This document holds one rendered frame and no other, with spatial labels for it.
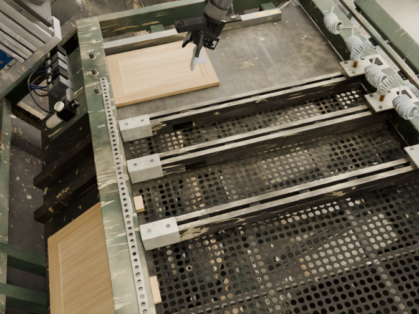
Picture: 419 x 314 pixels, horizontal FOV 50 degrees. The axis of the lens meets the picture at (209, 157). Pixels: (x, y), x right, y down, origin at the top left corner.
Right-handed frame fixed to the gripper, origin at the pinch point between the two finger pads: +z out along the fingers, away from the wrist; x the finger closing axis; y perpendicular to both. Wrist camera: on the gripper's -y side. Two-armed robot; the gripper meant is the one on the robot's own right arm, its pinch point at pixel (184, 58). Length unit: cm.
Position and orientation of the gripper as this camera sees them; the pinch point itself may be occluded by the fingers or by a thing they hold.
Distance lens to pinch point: 176.0
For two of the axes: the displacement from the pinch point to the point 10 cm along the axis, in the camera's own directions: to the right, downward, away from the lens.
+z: -4.4, 6.7, 5.9
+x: -2.7, -7.3, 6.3
